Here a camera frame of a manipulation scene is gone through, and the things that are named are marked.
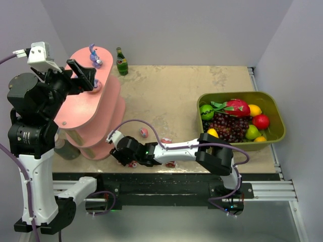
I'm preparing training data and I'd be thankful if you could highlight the orange fruit toy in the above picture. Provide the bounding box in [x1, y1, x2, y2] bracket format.
[253, 136, 267, 142]

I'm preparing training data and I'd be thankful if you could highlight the green pear toy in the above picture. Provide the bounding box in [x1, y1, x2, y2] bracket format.
[245, 125, 261, 140]

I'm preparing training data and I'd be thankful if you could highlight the pink egg shaped toy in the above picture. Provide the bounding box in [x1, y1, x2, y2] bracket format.
[139, 128, 149, 138]

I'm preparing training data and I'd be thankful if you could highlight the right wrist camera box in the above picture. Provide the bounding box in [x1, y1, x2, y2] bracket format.
[105, 130, 124, 146]

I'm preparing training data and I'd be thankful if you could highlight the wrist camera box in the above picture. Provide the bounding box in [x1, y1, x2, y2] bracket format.
[105, 130, 124, 146]
[27, 41, 62, 73]

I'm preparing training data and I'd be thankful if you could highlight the red white cake toy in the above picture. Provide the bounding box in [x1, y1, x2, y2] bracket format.
[128, 161, 138, 168]

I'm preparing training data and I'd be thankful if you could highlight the green soap dispenser bottle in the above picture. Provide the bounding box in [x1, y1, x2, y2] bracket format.
[54, 134, 80, 160]

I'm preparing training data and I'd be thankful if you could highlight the red apple toy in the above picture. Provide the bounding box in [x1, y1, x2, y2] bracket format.
[252, 114, 270, 130]

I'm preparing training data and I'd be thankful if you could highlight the green glass bottle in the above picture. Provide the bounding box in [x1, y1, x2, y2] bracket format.
[116, 47, 128, 76]

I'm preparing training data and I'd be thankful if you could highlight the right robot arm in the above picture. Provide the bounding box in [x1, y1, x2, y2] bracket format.
[106, 131, 241, 190]

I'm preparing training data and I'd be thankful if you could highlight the pink white cake toy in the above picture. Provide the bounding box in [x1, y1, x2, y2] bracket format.
[160, 137, 172, 144]

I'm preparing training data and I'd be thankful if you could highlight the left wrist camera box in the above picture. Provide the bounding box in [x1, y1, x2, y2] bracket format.
[27, 41, 62, 73]

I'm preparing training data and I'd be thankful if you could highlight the olive green plastic bin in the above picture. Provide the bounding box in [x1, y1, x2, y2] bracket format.
[197, 91, 286, 151]

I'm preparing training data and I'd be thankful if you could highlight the pink dragon fruit toy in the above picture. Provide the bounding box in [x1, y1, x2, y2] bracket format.
[211, 99, 251, 117]

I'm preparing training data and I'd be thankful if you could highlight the aluminium rail frame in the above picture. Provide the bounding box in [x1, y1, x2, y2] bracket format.
[247, 66, 299, 202]

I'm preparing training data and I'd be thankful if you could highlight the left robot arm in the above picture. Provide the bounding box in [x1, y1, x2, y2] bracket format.
[7, 59, 97, 235]

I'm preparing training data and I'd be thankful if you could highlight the purple bunny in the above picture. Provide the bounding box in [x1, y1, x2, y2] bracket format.
[91, 79, 102, 93]

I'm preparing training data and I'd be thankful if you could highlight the yellow lemon toy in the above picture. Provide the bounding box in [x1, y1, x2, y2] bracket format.
[248, 104, 262, 117]

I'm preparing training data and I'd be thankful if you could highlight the purple bunny figure toy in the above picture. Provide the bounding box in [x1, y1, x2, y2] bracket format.
[89, 43, 103, 69]

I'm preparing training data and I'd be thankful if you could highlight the yellow mango toy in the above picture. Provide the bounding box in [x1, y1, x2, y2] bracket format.
[207, 128, 219, 138]

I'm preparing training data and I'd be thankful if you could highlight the black base frame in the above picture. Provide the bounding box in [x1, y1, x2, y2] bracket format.
[51, 172, 254, 215]

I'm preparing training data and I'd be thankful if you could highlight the strawberry cake toy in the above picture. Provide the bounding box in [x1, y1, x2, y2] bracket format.
[166, 162, 176, 168]

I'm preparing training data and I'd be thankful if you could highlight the purple grape bunch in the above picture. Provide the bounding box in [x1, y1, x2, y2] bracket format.
[202, 112, 252, 143]

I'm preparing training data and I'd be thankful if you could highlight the pink tiered shelf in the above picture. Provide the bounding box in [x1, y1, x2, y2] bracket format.
[55, 46, 126, 160]

